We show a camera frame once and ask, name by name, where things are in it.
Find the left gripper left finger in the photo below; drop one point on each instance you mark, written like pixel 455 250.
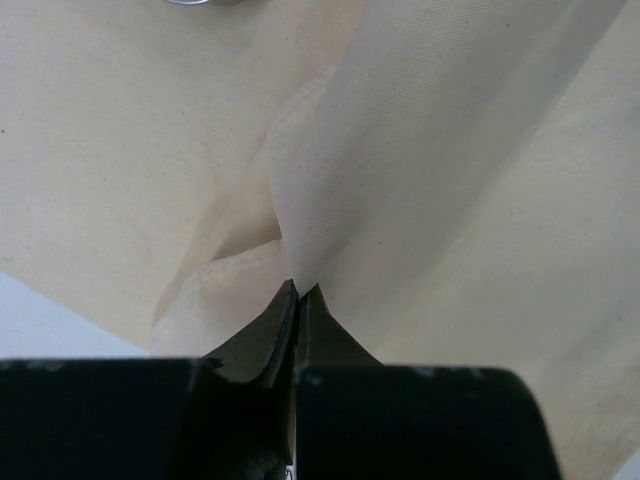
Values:
pixel 224 415

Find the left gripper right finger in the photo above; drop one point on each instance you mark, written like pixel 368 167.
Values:
pixel 357 418

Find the metal instrument tray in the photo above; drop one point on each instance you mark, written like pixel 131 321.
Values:
pixel 190 2

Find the beige cloth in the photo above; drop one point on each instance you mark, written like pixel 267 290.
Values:
pixel 461 179

